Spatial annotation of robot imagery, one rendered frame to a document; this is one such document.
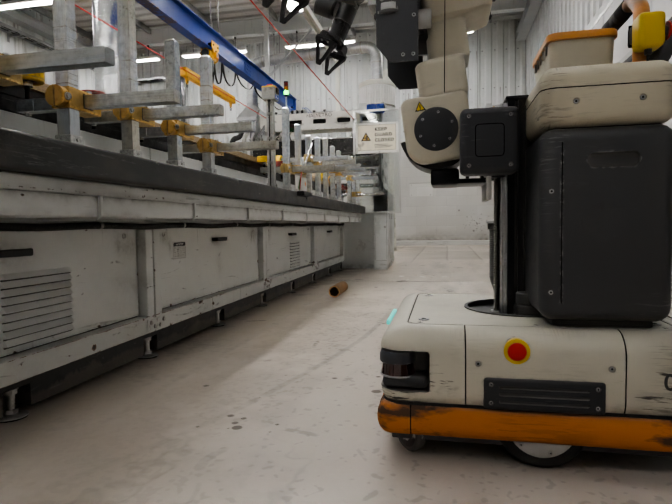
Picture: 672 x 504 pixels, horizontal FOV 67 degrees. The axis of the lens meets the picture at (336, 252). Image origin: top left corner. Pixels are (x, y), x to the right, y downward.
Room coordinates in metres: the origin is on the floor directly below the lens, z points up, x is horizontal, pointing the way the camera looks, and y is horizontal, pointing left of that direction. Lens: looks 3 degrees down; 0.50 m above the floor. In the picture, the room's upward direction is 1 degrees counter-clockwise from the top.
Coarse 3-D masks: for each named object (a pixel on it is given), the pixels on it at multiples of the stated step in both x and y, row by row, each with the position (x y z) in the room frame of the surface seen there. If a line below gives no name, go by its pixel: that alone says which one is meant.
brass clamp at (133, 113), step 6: (120, 108) 1.45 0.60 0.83; (126, 108) 1.45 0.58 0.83; (132, 108) 1.45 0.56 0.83; (138, 108) 1.49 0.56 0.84; (144, 108) 1.52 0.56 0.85; (114, 114) 1.45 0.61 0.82; (120, 114) 1.45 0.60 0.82; (126, 114) 1.45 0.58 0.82; (132, 114) 1.46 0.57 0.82; (138, 114) 1.49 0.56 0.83; (120, 120) 1.48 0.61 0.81; (138, 120) 1.49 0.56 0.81; (144, 120) 1.52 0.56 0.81; (144, 126) 1.57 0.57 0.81; (150, 126) 1.57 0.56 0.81
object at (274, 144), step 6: (222, 144) 2.00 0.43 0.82; (228, 144) 1.99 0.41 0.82; (234, 144) 1.99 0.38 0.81; (240, 144) 1.98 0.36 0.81; (246, 144) 1.98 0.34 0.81; (252, 144) 1.97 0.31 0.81; (258, 144) 1.97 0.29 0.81; (264, 144) 1.96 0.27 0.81; (270, 144) 1.96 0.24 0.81; (276, 144) 1.95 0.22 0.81; (186, 150) 2.03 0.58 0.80; (192, 150) 2.02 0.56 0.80; (198, 150) 2.02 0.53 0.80; (222, 150) 2.00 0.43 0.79; (228, 150) 1.99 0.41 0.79; (234, 150) 1.99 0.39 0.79; (240, 150) 2.00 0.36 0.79; (246, 150) 2.00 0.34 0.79; (252, 150) 2.00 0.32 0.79
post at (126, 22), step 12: (120, 0) 1.48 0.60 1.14; (132, 0) 1.49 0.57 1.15; (120, 12) 1.48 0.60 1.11; (132, 12) 1.49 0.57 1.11; (120, 24) 1.48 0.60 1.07; (132, 24) 1.49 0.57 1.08; (120, 36) 1.48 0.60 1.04; (132, 36) 1.49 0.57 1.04; (120, 48) 1.48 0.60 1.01; (132, 48) 1.49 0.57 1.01; (120, 60) 1.48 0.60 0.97; (132, 60) 1.48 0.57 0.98; (120, 72) 1.48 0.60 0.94; (132, 72) 1.48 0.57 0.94; (120, 84) 1.48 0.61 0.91; (132, 84) 1.48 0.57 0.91; (132, 120) 1.48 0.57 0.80; (132, 132) 1.47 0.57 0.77; (132, 144) 1.47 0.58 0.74
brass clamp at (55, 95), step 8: (48, 88) 1.21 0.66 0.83; (56, 88) 1.20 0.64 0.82; (64, 88) 1.21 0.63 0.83; (72, 88) 1.23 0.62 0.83; (48, 96) 1.21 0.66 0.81; (56, 96) 1.20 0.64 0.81; (64, 96) 1.21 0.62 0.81; (72, 96) 1.23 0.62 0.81; (80, 96) 1.26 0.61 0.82; (56, 104) 1.20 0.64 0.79; (64, 104) 1.22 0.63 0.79; (72, 104) 1.23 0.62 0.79; (80, 104) 1.26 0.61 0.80; (80, 112) 1.28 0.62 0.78; (88, 112) 1.28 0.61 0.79; (96, 112) 1.31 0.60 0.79
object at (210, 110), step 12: (156, 108) 1.50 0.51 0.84; (168, 108) 1.50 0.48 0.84; (180, 108) 1.49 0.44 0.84; (192, 108) 1.48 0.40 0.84; (204, 108) 1.47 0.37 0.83; (216, 108) 1.46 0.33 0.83; (84, 120) 1.55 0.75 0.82; (96, 120) 1.54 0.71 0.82; (108, 120) 1.54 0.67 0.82; (156, 120) 1.53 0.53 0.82
